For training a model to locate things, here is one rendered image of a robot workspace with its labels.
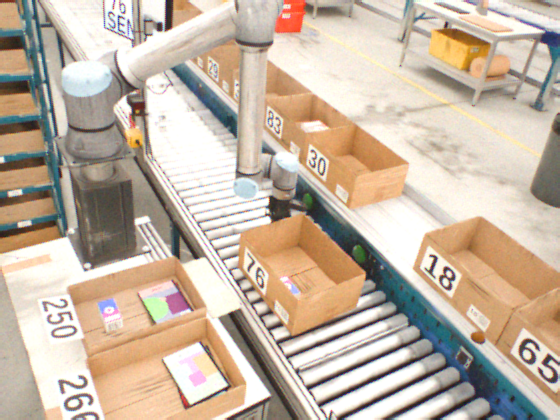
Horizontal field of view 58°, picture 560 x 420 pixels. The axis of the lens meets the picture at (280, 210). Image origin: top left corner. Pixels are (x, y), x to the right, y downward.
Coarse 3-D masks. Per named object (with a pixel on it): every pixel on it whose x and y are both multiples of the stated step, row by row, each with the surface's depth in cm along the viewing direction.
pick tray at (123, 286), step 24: (144, 264) 179; (168, 264) 185; (72, 288) 168; (96, 288) 173; (120, 288) 179; (144, 288) 182; (192, 288) 175; (96, 312) 171; (120, 312) 172; (144, 312) 173; (192, 312) 163; (96, 336) 163; (120, 336) 152; (144, 336) 158
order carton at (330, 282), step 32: (288, 224) 200; (256, 256) 180; (288, 256) 204; (320, 256) 199; (256, 288) 187; (288, 288) 167; (320, 288) 191; (352, 288) 177; (288, 320) 172; (320, 320) 177
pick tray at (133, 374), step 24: (168, 336) 158; (192, 336) 164; (216, 336) 158; (96, 360) 147; (120, 360) 153; (144, 360) 157; (216, 360) 160; (96, 384) 149; (120, 384) 149; (144, 384) 150; (168, 384) 151; (240, 384) 148; (120, 408) 143; (144, 408) 144; (168, 408) 145; (192, 408) 136; (216, 408) 142
